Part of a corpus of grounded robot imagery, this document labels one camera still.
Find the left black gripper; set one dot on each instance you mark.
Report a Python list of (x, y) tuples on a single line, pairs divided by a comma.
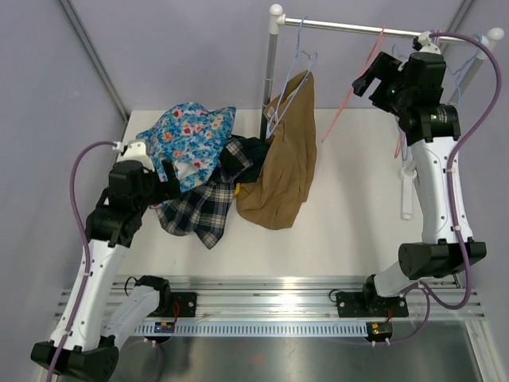
[(165, 190)]

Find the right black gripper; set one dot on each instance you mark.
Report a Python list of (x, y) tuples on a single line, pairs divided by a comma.
[(385, 68)]

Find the navy white plaid skirt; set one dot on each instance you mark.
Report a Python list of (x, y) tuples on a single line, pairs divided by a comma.
[(202, 210)]

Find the blue floral skirt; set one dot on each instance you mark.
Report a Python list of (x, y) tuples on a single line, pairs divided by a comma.
[(190, 137)]

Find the pink wire hanger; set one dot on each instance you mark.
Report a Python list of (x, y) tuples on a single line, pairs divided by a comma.
[(398, 147), (371, 56)]

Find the dark green plaid skirt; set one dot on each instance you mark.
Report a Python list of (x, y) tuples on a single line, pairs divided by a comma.
[(241, 159)]

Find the tan pleated skirt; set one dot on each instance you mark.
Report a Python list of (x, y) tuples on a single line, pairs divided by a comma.
[(274, 199)]

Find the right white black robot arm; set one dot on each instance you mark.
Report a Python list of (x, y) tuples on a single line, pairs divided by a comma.
[(447, 246)]

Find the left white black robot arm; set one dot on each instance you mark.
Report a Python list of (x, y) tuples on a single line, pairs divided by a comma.
[(84, 345)]

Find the metal clothes rack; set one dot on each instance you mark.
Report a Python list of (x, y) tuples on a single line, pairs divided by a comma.
[(278, 19)]

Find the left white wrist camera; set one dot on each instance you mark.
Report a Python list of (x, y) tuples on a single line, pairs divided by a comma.
[(133, 151)]

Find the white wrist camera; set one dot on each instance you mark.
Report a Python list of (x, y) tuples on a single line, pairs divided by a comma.
[(133, 151), (423, 43)]

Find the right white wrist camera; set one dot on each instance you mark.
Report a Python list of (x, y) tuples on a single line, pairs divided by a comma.
[(423, 43)]

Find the aluminium mounting rail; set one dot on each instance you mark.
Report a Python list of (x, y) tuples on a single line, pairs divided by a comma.
[(266, 298)]

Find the slotted cable duct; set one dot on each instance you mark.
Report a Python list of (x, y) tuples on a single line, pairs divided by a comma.
[(252, 329)]

